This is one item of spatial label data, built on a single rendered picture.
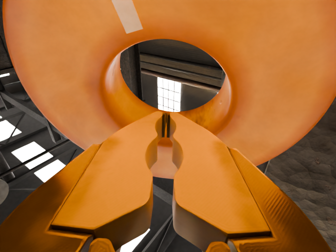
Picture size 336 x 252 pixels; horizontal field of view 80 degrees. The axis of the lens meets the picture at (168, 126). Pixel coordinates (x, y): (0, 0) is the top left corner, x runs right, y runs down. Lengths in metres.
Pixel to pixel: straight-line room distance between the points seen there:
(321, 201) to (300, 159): 0.08
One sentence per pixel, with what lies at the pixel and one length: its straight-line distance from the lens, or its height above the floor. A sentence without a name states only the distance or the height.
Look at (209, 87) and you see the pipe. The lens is 6.49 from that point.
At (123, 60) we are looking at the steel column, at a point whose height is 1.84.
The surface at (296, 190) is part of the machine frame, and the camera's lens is 0.41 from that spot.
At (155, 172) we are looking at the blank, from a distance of 0.16.
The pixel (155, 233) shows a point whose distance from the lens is 6.00.
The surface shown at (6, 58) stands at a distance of 3.87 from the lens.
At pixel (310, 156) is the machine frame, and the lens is 0.36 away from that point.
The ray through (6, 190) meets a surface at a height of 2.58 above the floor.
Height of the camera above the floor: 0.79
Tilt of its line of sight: 33 degrees up
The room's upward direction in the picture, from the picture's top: 180 degrees counter-clockwise
